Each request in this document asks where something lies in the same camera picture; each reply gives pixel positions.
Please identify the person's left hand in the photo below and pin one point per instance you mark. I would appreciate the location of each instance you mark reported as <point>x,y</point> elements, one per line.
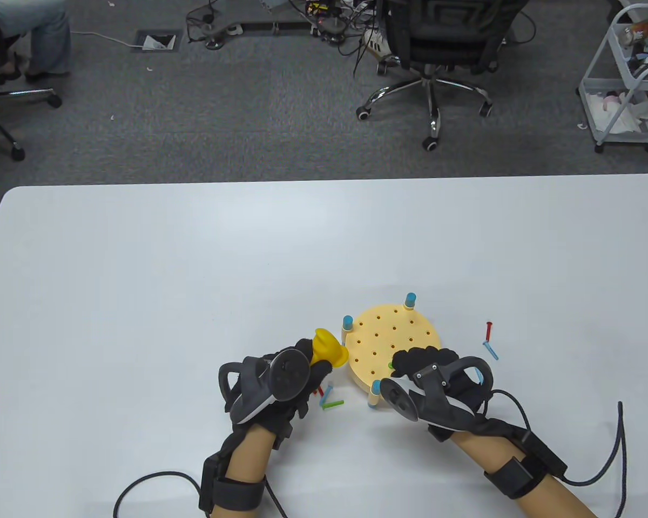
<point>316,377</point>

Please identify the person's right hand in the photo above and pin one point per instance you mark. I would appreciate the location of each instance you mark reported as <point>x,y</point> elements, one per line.
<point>421,359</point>

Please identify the grey tracking controller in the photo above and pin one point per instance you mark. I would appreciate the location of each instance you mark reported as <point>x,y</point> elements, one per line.
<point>289,375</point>
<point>410,402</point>

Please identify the yellow toy hammer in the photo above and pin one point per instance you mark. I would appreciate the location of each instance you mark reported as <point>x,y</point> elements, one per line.
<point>329,350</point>

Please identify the yellow round tap bench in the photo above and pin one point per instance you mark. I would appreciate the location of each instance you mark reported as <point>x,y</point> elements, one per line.
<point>378,334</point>

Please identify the person's right forearm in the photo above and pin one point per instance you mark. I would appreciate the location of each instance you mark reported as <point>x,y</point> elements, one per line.
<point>486,448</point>

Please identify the black mesh office chair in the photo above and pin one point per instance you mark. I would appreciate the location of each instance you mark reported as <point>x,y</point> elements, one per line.
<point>443,48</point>

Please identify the white crumpled cloth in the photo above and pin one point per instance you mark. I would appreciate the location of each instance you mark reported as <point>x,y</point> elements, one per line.
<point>621,116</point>

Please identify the floor outlet box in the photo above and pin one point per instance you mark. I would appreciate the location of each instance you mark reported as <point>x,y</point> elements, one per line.
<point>156,42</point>

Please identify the black chrome office chair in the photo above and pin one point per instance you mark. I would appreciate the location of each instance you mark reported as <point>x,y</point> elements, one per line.
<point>27,93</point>

